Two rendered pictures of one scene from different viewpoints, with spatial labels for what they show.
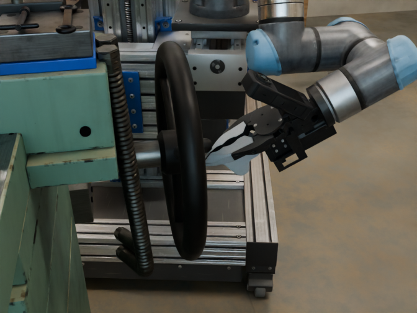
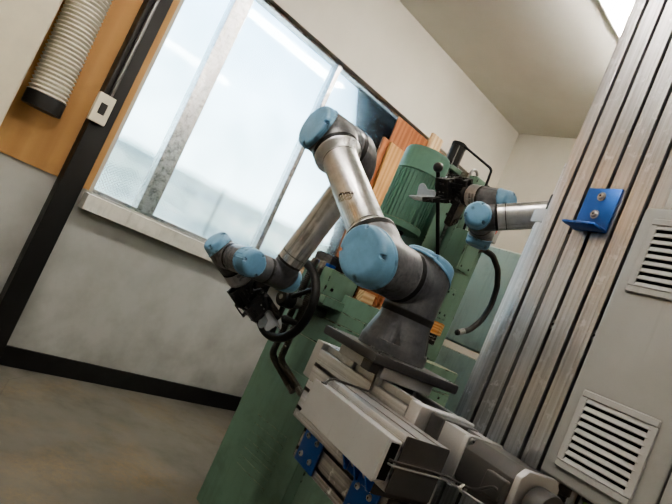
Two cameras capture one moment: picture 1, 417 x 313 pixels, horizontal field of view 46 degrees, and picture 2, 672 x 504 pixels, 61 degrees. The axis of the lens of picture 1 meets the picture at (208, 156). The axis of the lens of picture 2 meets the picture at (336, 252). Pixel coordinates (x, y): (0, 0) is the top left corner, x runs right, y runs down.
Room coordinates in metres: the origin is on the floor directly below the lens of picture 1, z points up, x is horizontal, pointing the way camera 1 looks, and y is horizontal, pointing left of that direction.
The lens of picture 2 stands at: (2.22, -0.80, 0.89)
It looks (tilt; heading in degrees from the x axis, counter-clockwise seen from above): 4 degrees up; 150
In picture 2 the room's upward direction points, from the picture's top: 24 degrees clockwise
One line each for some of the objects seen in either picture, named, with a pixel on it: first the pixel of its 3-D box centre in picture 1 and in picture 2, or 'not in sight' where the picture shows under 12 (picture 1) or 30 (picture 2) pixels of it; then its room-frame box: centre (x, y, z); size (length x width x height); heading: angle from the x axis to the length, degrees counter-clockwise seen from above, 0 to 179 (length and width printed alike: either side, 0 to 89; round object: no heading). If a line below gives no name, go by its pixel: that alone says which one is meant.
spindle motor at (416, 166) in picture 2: not in sight; (412, 191); (0.50, 0.37, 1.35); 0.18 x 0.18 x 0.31
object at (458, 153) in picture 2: not in sight; (452, 164); (0.47, 0.51, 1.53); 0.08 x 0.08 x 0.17; 12
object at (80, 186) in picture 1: (60, 196); not in sight; (0.78, 0.29, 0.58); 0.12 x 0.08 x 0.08; 102
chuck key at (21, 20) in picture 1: (22, 18); not in sight; (0.51, 0.19, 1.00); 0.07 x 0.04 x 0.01; 12
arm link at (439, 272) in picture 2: not in sight; (419, 281); (1.26, -0.04, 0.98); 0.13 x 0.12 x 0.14; 101
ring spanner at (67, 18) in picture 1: (67, 18); not in sight; (0.52, 0.15, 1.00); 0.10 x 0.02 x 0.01; 12
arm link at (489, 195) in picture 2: not in sight; (495, 201); (0.93, 0.37, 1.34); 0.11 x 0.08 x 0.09; 12
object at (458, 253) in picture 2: not in sight; (461, 251); (0.60, 0.62, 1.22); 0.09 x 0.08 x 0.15; 102
